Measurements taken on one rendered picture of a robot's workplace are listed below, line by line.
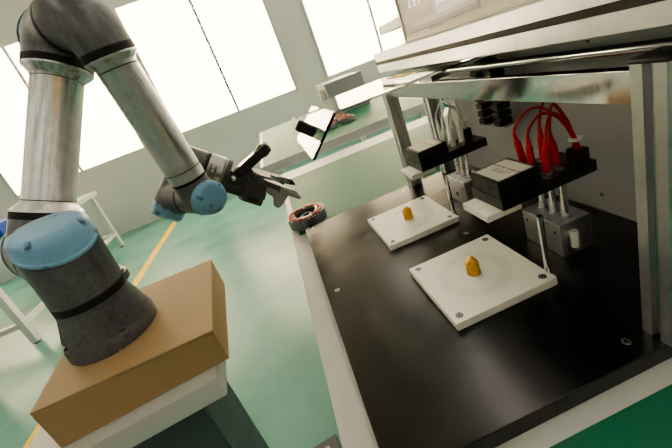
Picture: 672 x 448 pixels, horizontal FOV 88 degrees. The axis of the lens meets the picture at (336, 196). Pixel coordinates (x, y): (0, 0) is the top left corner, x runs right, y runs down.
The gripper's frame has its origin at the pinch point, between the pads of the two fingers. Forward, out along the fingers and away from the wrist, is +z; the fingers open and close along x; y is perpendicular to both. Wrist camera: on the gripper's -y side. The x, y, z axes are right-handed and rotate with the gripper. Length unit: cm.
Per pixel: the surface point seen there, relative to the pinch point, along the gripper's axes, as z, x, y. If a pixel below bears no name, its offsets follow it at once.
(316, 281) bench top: 4.2, 30.8, 10.9
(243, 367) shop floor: 15, -49, 101
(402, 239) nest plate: 15.9, 35.0, -4.2
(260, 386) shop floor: 21, -33, 96
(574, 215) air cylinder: 28, 55, -20
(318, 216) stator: 6.8, 4.9, 4.7
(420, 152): 13.9, 31.2, -20.9
